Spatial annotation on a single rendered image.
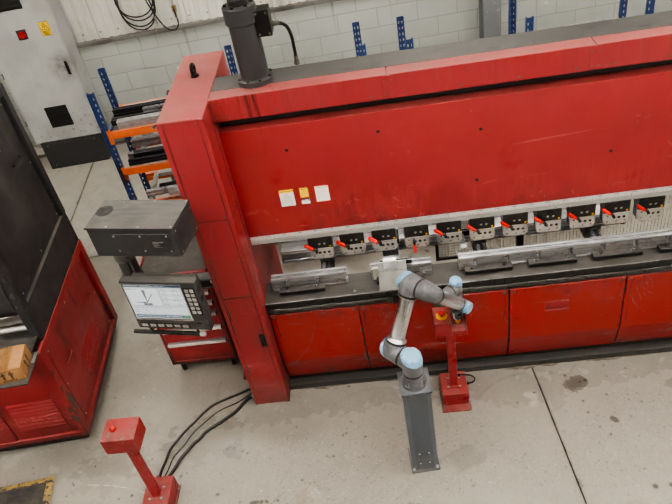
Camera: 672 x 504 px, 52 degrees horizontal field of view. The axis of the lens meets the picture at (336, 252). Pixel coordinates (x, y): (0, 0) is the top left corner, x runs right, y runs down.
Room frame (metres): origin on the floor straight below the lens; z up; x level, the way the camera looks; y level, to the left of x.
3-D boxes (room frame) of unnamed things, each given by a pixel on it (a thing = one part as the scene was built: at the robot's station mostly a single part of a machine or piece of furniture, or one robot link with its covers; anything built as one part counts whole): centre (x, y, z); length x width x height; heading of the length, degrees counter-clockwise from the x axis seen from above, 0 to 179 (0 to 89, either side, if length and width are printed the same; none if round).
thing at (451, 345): (3.01, -0.61, 0.39); 0.05 x 0.05 x 0.54; 83
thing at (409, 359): (2.55, -0.29, 0.94); 0.13 x 0.12 x 0.14; 37
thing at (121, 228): (3.02, 0.98, 1.53); 0.51 x 0.25 x 0.85; 72
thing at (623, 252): (3.14, -1.73, 0.89); 0.30 x 0.05 x 0.03; 83
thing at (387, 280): (3.22, -0.32, 1.00); 0.26 x 0.18 x 0.01; 173
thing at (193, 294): (2.92, 0.96, 1.42); 0.45 x 0.12 x 0.36; 72
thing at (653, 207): (3.18, -1.90, 1.20); 0.15 x 0.09 x 0.17; 83
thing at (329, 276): (3.44, 0.21, 0.92); 0.50 x 0.06 x 0.10; 83
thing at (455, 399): (2.98, -0.61, 0.06); 0.25 x 0.20 x 0.12; 173
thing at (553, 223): (3.25, -1.31, 1.20); 0.15 x 0.09 x 0.17; 83
